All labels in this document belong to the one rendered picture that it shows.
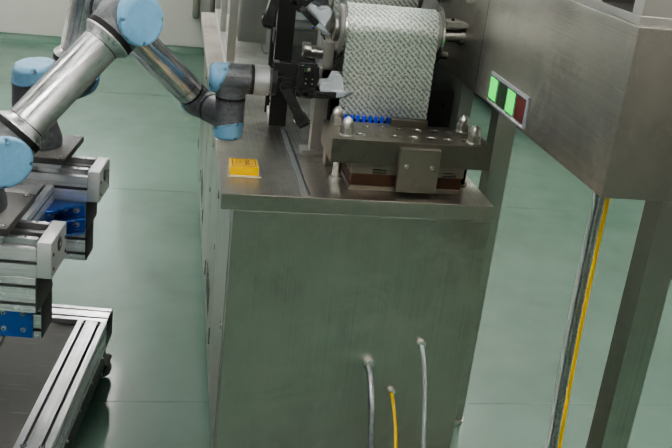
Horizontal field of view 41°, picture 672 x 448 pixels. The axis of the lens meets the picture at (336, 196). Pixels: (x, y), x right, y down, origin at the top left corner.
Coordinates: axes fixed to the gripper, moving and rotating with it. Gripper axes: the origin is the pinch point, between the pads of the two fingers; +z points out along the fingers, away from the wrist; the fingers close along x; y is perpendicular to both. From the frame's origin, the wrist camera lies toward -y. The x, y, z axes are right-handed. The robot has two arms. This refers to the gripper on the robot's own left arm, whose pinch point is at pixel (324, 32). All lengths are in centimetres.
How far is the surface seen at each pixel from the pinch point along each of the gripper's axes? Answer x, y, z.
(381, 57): -6.7, 6.0, 13.2
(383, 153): -26.4, -9.5, 24.6
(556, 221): 190, 12, 207
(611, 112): -88, 28, 24
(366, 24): -6.3, 9.0, 4.5
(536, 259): 140, -7, 183
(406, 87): -6.7, 5.3, 23.7
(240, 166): -19.4, -36.6, 3.8
